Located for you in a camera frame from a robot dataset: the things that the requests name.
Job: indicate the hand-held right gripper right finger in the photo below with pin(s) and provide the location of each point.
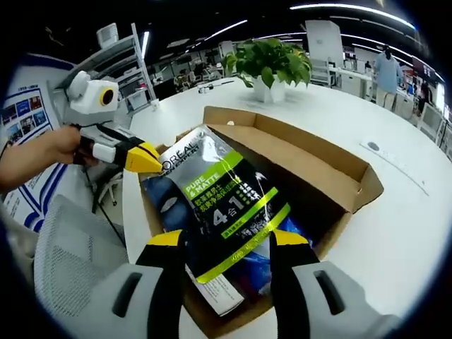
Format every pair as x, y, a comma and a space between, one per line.
318, 303

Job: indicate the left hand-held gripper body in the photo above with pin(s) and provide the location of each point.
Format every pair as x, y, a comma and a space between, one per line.
88, 102

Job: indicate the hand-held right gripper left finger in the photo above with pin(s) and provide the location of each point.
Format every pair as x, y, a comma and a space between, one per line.
141, 303

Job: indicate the blue soft pad pack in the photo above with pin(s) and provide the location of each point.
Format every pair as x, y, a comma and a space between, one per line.
272, 268

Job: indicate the black green soft item pack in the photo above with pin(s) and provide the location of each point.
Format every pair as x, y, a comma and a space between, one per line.
226, 197

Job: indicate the brown cardboard shoe box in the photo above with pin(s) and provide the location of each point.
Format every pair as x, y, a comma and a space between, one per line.
300, 148

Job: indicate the white ventilated box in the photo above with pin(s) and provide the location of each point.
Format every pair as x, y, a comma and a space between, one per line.
107, 35

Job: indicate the person's left hand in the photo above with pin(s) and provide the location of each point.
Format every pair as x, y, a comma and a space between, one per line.
67, 144

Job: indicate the grey metal shelf rack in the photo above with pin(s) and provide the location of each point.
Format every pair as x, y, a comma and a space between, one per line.
113, 53

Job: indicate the grey mesh office chair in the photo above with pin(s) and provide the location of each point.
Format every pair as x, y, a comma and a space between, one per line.
70, 247

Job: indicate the small white device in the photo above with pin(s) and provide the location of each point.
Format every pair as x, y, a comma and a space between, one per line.
204, 89

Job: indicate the thin black stick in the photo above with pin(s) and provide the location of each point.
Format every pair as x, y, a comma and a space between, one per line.
222, 83

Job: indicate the ceiling light strips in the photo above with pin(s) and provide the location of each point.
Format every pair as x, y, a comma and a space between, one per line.
226, 30

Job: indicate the potted green plant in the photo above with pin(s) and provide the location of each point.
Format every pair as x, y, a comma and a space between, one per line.
268, 60

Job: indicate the white office chairs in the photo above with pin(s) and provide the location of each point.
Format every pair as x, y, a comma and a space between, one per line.
431, 120

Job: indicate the blue white wall poster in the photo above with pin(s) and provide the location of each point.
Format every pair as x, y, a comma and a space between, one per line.
28, 113

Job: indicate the red wall screen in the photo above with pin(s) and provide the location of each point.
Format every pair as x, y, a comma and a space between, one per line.
423, 69

